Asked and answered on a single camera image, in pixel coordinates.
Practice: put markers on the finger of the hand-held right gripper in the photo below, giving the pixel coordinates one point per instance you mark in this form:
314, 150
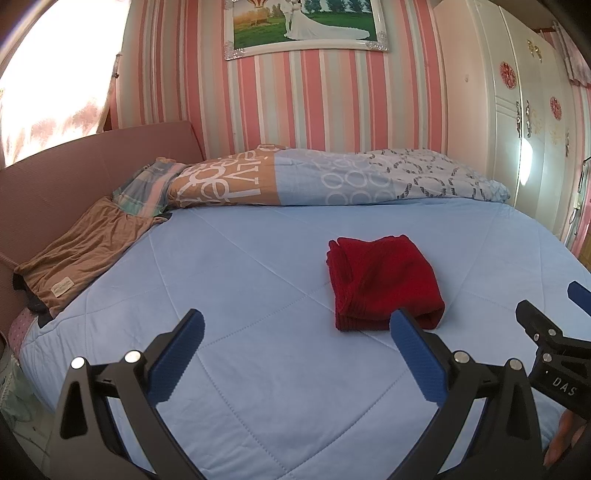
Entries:
581, 297
535, 323

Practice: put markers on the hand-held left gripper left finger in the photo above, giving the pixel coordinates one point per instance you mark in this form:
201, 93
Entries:
178, 355

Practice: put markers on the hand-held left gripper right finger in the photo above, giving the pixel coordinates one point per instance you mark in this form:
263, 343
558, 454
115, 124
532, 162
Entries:
415, 355

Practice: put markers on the red knitted sweater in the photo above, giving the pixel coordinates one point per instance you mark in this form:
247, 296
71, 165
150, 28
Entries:
383, 277

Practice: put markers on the person's right hand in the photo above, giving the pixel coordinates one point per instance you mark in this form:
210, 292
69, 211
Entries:
565, 438

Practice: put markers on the light blue quilted bedspread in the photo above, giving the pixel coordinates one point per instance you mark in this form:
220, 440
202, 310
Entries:
254, 277

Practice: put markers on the brown cloth garment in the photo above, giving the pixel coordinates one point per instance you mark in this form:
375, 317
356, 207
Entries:
87, 249

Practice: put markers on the dark cloth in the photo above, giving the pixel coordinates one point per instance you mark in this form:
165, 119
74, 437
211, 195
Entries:
32, 300

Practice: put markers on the plaid pillow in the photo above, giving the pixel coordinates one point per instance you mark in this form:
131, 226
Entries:
138, 189

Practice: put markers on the white wardrobe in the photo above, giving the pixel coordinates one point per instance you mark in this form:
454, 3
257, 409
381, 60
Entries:
485, 115

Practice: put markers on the patterned blue folded duvet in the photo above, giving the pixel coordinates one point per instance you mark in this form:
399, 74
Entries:
300, 180

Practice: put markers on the pink headboard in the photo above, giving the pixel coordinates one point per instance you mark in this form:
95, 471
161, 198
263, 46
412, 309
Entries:
69, 170

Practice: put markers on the pink floral curtain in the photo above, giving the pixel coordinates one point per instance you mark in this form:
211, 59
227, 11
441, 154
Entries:
577, 55

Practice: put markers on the white framed wall picture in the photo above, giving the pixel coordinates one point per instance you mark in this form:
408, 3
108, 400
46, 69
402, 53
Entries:
304, 23

